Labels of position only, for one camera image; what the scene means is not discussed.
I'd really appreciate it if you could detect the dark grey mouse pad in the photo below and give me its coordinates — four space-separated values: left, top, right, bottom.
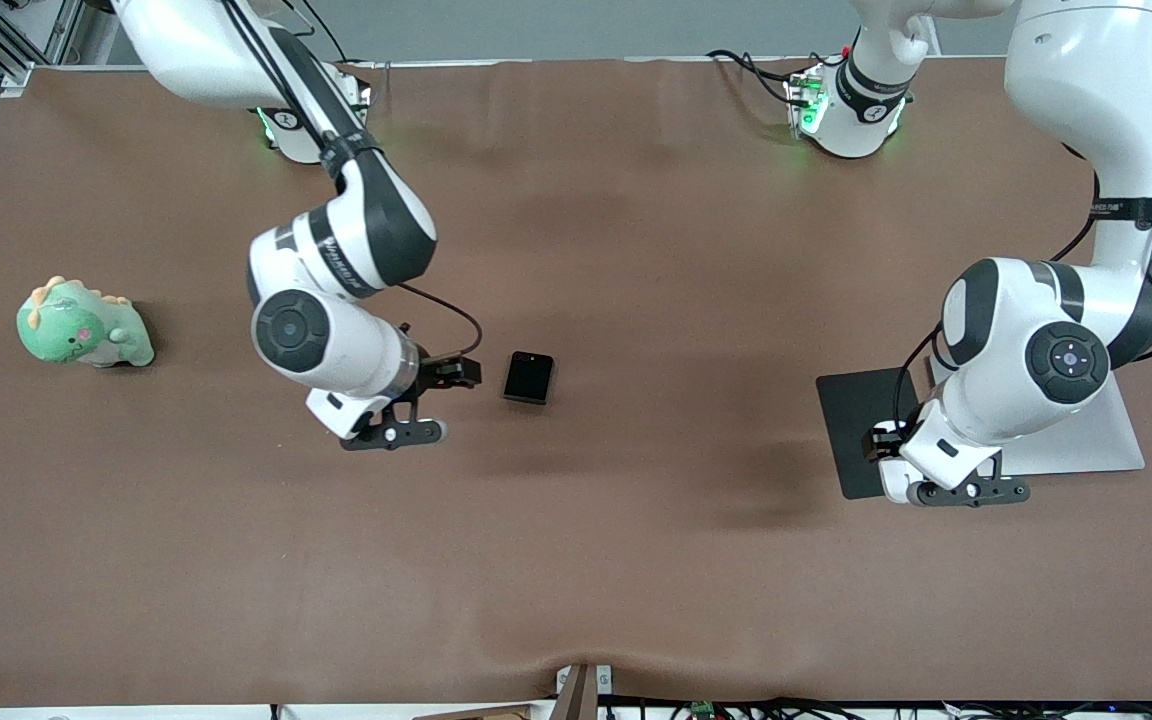
815 366 941 501

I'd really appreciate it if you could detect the brown camera mount post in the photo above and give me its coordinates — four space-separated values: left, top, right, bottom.
554 662 615 720

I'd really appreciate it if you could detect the green dinosaur plush toy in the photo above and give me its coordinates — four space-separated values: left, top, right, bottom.
16 276 155 369

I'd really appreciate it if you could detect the brown table cover cloth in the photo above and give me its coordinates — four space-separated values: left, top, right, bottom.
0 58 1152 707

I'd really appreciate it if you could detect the silver closed laptop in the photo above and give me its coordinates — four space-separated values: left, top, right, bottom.
928 352 1147 477

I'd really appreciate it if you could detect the black arm base cable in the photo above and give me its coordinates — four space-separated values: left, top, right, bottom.
706 48 842 77
741 60 801 107

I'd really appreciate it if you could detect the black phone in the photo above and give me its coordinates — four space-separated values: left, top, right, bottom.
503 350 555 405

